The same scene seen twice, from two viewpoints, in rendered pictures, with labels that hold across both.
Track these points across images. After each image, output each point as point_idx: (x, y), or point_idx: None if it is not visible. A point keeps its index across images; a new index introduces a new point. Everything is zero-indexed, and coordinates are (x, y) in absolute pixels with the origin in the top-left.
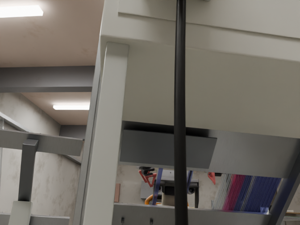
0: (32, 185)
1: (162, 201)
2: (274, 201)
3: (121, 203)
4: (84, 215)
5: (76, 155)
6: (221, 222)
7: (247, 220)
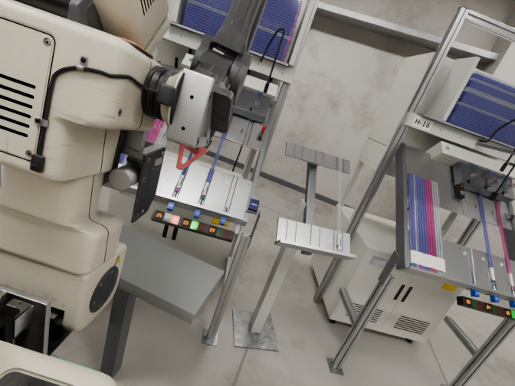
0: (307, 189)
1: (92, 208)
2: None
3: (238, 177)
4: None
5: (287, 155)
6: None
7: None
